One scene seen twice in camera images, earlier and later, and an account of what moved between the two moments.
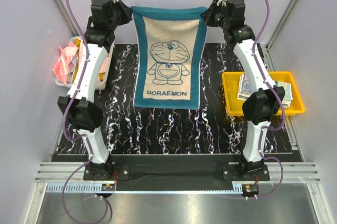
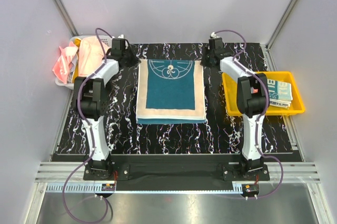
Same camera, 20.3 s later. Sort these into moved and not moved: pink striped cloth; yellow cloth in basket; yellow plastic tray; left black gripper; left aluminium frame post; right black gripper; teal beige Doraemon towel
Moved: right black gripper; teal beige Doraemon towel; left black gripper
Not moved: pink striped cloth; yellow cloth in basket; yellow plastic tray; left aluminium frame post
